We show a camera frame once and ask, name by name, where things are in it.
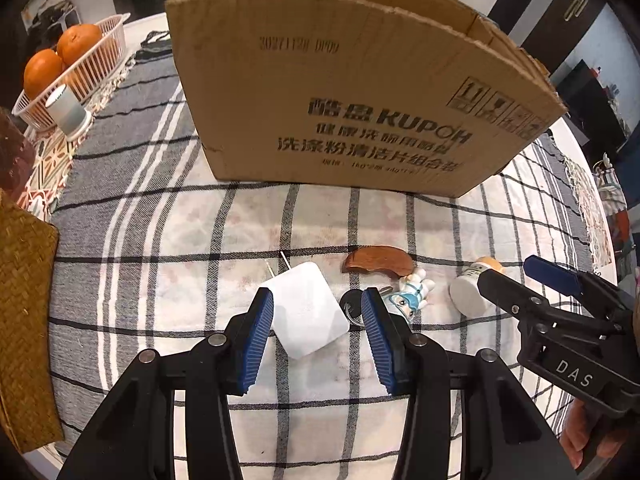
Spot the orange fruit front left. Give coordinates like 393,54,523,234
24,49,65,100

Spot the person right hand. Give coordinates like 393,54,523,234
560,399,630,469

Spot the glass vase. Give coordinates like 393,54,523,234
0,108,36,202

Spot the white square charger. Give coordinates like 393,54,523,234
262,262,349,360

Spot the white fruit basket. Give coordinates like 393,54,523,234
12,13,130,132

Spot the plaid grey white tablecloth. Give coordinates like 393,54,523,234
49,55,592,479

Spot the black tv cabinet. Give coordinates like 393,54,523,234
556,60,627,153

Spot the patterned colourful placemat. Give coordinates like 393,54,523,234
16,56,136,222

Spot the white pill bottle orange cap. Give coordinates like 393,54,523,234
448,256,503,318

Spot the orange fruit right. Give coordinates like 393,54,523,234
56,24,102,66

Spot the orange fruit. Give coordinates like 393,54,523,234
56,24,102,66
24,49,65,100

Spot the brown cardboard box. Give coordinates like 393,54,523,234
165,0,565,197

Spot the woven wicker tissue box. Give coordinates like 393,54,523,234
0,193,64,454

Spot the white blue figurine keychain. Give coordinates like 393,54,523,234
340,266,435,327

